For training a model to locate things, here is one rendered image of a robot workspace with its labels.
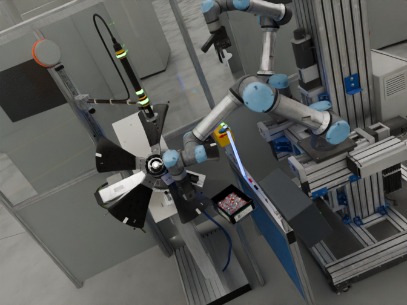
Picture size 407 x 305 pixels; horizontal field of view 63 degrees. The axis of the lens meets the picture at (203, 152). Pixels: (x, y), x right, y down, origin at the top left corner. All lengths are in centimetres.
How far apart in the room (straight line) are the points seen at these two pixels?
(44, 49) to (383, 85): 191
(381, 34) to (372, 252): 364
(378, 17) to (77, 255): 462
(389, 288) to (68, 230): 234
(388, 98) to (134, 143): 148
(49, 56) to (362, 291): 240
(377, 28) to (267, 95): 407
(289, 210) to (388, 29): 443
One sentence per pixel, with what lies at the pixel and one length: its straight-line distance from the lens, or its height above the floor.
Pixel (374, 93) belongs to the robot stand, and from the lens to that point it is 207.
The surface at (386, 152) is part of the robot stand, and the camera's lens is 189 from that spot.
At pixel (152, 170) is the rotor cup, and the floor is 121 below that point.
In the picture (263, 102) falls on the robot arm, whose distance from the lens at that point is 140.
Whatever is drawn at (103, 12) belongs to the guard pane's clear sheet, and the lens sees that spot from 236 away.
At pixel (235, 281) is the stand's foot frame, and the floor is 8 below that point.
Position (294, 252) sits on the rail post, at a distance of 179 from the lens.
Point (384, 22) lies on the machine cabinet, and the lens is 539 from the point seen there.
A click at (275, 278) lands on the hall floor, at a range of 260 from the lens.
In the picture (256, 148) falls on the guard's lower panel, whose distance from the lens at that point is 288.
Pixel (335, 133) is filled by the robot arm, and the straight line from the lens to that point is 160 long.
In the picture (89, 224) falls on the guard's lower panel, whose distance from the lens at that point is 295.
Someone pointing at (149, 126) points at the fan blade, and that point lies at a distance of 194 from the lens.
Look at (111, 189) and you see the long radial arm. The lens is 203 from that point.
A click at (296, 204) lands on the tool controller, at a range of 124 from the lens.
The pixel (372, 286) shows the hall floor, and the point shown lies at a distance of 251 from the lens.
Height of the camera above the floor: 210
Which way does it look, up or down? 30 degrees down
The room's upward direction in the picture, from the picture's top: 23 degrees counter-clockwise
